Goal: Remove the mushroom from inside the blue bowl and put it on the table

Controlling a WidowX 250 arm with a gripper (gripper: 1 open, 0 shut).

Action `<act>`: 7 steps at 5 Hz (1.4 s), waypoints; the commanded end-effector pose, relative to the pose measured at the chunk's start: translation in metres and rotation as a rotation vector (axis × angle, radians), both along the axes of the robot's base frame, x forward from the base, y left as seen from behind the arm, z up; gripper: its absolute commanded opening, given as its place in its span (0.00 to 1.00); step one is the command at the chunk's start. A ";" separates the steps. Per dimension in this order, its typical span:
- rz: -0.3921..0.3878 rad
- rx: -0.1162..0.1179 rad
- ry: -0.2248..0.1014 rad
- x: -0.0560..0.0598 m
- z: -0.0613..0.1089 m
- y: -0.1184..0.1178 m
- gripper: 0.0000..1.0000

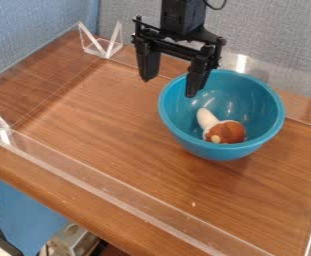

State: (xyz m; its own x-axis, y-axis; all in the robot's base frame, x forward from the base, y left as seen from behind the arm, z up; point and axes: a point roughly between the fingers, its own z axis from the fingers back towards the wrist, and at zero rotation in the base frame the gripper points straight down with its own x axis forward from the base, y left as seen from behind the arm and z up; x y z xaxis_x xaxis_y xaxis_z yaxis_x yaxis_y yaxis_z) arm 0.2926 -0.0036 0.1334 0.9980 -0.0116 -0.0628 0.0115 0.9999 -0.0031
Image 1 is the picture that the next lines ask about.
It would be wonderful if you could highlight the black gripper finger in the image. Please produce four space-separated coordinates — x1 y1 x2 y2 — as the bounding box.
186 55 211 98
135 39 160 82

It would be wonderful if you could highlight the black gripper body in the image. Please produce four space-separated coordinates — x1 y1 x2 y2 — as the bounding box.
132 0 226 69

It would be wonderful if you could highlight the brown toy mushroom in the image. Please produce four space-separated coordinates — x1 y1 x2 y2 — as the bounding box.
196 108 246 144

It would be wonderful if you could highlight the blue plastic bowl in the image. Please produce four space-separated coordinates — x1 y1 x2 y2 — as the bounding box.
158 70 286 161

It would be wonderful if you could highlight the clear acrylic front barrier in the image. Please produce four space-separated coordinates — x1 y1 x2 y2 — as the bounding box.
0 116 273 256

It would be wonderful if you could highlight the white object under table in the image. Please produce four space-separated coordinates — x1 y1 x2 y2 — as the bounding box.
39 223 100 256

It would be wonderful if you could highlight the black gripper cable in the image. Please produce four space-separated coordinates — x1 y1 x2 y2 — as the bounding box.
202 0 228 11

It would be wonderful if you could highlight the clear acrylic corner bracket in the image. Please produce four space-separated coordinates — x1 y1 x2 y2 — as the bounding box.
78 22 123 59

